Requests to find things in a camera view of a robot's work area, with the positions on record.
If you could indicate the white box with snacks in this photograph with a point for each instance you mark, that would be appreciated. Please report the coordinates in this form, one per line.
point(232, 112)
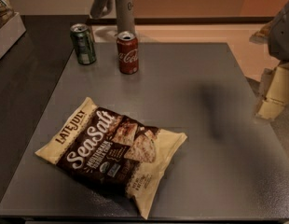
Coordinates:
point(11, 27)

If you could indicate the green soda can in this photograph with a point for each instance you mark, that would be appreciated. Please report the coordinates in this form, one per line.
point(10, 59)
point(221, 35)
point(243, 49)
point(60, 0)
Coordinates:
point(83, 43)

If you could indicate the brown sea salt chip bag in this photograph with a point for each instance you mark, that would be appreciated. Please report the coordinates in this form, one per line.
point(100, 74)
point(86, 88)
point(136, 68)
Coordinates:
point(103, 147)

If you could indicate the red coca-cola can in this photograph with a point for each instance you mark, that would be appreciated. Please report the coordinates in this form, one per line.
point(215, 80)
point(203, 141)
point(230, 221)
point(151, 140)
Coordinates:
point(127, 48)

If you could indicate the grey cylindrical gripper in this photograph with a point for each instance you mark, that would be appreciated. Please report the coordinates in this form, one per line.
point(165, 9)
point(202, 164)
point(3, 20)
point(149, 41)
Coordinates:
point(282, 37)

